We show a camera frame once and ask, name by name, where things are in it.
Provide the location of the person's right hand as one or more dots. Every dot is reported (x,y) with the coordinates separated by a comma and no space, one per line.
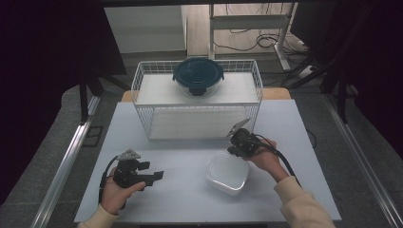
(267,161)

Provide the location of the round container with dark lid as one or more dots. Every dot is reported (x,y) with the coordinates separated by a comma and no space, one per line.
(198,74)

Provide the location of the metal floor rail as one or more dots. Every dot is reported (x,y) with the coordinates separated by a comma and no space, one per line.
(61,172)
(364,164)

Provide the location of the white square container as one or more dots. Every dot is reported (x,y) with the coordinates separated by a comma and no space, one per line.
(228,173)

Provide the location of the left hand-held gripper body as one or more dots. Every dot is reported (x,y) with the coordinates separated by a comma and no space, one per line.
(126,174)

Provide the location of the person's left hand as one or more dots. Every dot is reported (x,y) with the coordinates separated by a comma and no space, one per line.
(115,198)

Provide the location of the dark floor vent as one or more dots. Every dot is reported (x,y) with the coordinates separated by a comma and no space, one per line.
(92,136)

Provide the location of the white cabinet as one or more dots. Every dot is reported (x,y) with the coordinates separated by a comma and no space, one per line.
(144,28)

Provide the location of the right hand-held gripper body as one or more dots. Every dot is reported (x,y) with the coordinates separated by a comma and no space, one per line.
(245,141)

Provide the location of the black stand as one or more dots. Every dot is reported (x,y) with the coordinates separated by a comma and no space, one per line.
(84,101)
(341,101)

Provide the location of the white desk frame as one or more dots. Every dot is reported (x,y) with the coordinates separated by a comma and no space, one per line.
(247,22)

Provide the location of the wooden table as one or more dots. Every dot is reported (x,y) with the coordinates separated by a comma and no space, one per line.
(275,94)

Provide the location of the dark curtain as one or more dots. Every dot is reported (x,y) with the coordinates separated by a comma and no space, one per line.
(38,63)
(377,57)

